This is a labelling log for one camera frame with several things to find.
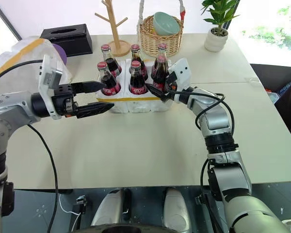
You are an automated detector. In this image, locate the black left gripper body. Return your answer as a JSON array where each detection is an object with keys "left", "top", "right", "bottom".
[{"left": 50, "top": 84, "right": 79, "bottom": 118}]

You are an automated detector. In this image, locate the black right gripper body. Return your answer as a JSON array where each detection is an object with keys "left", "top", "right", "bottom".
[{"left": 167, "top": 82, "right": 179, "bottom": 99}]

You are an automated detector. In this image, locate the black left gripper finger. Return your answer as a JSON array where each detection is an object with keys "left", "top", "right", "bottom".
[
  {"left": 71, "top": 81, "right": 106, "bottom": 95},
  {"left": 76, "top": 102, "right": 115, "bottom": 119}
]

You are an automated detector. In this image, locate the glass cola bottle red cap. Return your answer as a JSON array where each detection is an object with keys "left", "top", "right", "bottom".
[
  {"left": 157, "top": 43, "right": 170, "bottom": 61},
  {"left": 97, "top": 61, "right": 122, "bottom": 96},
  {"left": 129, "top": 44, "right": 149, "bottom": 81},
  {"left": 150, "top": 55, "right": 172, "bottom": 95},
  {"left": 129, "top": 60, "right": 148, "bottom": 96},
  {"left": 100, "top": 44, "right": 123, "bottom": 78}
]

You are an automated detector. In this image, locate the white foam crate yellow tape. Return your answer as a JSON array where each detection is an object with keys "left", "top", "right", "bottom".
[{"left": 95, "top": 58, "right": 176, "bottom": 115}]

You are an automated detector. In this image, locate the black tissue box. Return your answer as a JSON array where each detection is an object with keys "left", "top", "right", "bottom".
[{"left": 40, "top": 23, "right": 93, "bottom": 58}]

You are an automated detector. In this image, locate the white foam box yellow tape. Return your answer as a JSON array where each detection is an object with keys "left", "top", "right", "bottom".
[{"left": 0, "top": 36, "right": 73, "bottom": 84}]

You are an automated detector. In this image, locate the purple round object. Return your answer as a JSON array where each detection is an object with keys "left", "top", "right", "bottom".
[{"left": 51, "top": 43, "right": 69, "bottom": 66}]

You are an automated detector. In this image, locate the pale green bowl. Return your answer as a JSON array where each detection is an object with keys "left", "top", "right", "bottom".
[{"left": 152, "top": 12, "right": 181, "bottom": 36}]

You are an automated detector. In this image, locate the wooden mug tree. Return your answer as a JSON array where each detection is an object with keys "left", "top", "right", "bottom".
[{"left": 95, "top": 0, "right": 132, "bottom": 57}]

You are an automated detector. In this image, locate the green plant in white pot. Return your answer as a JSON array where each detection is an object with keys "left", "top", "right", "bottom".
[{"left": 200, "top": 0, "right": 241, "bottom": 53}]

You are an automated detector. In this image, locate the small black connector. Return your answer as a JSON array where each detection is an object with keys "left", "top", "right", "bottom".
[{"left": 72, "top": 195, "right": 88, "bottom": 215}]

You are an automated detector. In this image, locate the silver rounded robot leg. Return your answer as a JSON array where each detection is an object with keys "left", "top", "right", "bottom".
[
  {"left": 90, "top": 188, "right": 132, "bottom": 228},
  {"left": 162, "top": 187, "right": 193, "bottom": 233}
]

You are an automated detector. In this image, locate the black chair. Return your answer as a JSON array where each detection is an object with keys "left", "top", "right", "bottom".
[{"left": 249, "top": 63, "right": 291, "bottom": 149}]

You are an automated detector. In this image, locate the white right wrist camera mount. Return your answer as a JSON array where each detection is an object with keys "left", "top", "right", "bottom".
[{"left": 168, "top": 57, "right": 193, "bottom": 94}]

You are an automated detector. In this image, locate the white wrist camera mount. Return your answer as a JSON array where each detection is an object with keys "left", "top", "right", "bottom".
[
  {"left": 38, "top": 54, "right": 64, "bottom": 121},
  {"left": 168, "top": 57, "right": 193, "bottom": 94}
]

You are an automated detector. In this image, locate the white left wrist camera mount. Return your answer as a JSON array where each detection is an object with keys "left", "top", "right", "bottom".
[{"left": 38, "top": 54, "right": 64, "bottom": 121}]

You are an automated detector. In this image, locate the wicker basket with handle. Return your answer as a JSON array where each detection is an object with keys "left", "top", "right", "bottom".
[{"left": 136, "top": 0, "right": 187, "bottom": 59}]

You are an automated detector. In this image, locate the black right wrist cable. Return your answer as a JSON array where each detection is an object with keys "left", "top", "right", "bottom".
[{"left": 166, "top": 88, "right": 235, "bottom": 137}]

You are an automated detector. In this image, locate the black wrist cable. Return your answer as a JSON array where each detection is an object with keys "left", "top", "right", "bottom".
[
  {"left": 166, "top": 88, "right": 235, "bottom": 137},
  {"left": 0, "top": 60, "right": 44, "bottom": 86}
]

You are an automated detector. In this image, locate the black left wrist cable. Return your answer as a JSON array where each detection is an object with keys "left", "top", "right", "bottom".
[{"left": 0, "top": 60, "right": 44, "bottom": 86}]

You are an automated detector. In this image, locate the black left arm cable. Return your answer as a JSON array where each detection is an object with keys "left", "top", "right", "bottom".
[{"left": 26, "top": 124, "right": 60, "bottom": 233}]

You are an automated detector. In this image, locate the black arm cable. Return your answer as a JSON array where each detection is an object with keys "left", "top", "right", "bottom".
[
  {"left": 26, "top": 124, "right": 60, "bottom": 233},
  {"left": 200, "top": 159, "right": 218, "bottom": 233}
]

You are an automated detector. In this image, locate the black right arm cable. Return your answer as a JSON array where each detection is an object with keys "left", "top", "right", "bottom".
[{"left": 200, "top": 159, "right": 218, "bottom": 233}]

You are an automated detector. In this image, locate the thin white cable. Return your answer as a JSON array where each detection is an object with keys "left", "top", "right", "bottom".
[{"left": 59, "top": 193, "right": 86, "bottom": 233}]

